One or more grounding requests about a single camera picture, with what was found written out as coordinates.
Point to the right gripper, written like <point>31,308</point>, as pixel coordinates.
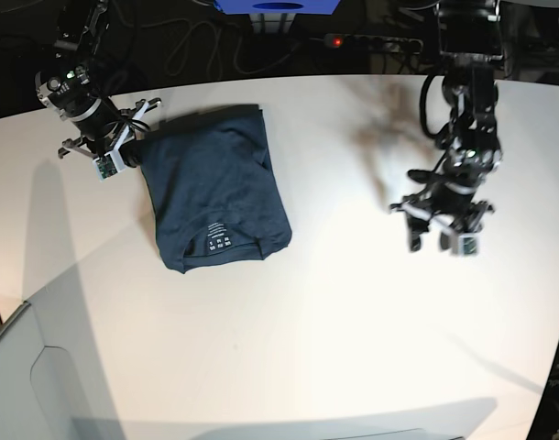
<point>104,128</point>

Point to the blue box on stand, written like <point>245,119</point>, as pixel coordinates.
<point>314,7</point>

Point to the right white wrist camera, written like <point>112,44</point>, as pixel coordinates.
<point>109,165</point>

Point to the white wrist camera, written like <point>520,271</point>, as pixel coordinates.
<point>109,165</point>
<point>464,245</point>

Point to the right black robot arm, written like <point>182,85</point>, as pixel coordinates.
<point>78,90</point>

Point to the black power strip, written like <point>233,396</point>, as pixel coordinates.
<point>373,43</point>

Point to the dark blue T-shirt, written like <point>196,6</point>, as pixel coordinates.
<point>213,191</point>

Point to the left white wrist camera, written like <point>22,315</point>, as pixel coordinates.
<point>464,245</point>

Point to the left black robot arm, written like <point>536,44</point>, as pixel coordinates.
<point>470,46</point>

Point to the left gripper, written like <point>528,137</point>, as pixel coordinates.
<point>454,212</point>

